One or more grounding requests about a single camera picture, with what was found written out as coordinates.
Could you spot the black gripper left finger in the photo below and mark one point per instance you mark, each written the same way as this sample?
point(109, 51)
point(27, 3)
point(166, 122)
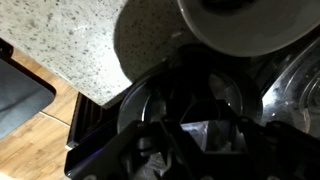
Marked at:
point(120, 153)

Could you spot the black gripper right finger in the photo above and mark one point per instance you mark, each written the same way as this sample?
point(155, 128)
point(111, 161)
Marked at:
point(286, 153)

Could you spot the black steel toaster oven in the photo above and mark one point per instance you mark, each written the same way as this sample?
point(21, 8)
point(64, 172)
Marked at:
point(296, 96)

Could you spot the gray floor mat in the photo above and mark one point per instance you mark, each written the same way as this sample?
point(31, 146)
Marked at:
point(20, 100)

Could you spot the white round plate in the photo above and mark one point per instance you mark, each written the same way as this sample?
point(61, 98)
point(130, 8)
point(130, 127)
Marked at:
point(260, 30)

